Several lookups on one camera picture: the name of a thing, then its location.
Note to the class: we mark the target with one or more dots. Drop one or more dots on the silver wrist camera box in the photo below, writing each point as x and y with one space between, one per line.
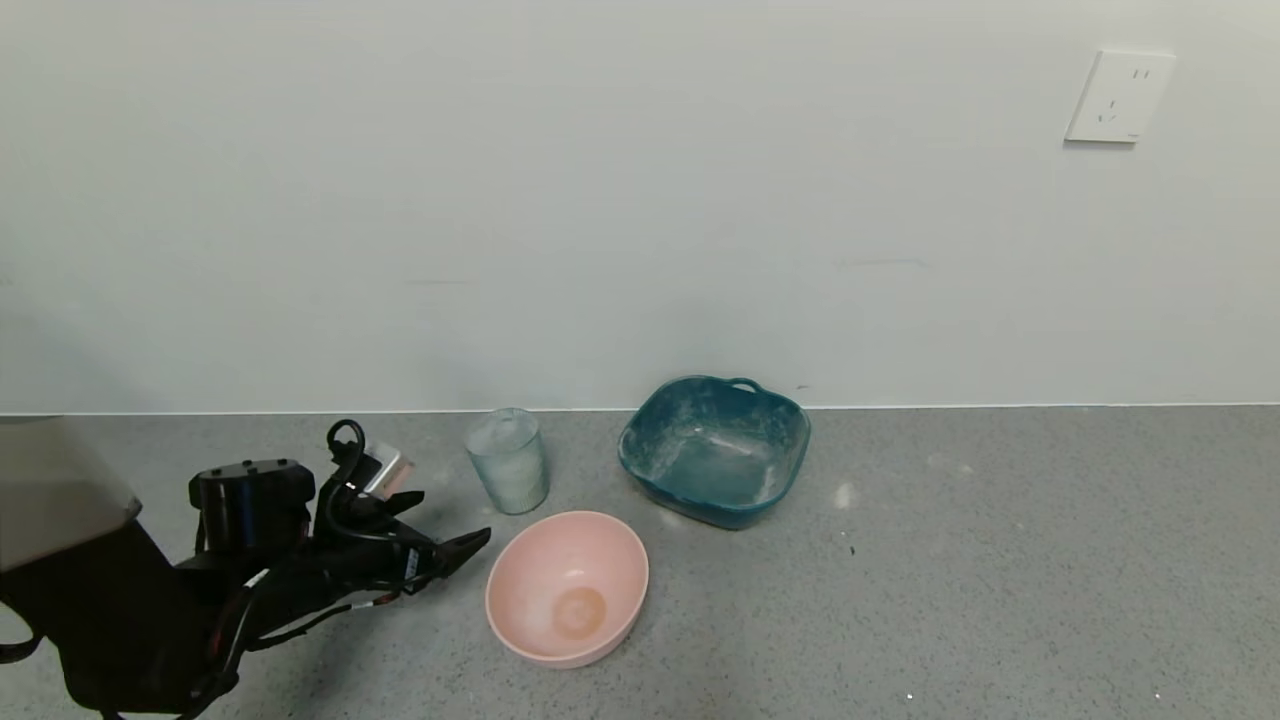
388 470

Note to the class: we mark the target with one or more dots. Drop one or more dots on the translucent ribbed plastic cup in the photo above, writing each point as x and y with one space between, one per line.
512 475

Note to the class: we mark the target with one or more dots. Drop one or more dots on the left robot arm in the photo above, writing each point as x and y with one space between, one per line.
100 620

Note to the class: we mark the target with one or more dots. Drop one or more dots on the white wall power outlet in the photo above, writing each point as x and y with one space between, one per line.
1120 97

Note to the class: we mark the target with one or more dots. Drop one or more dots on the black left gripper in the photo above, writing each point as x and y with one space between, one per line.
418 563

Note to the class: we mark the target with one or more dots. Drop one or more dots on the pink round bowl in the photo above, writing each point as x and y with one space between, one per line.
565 590

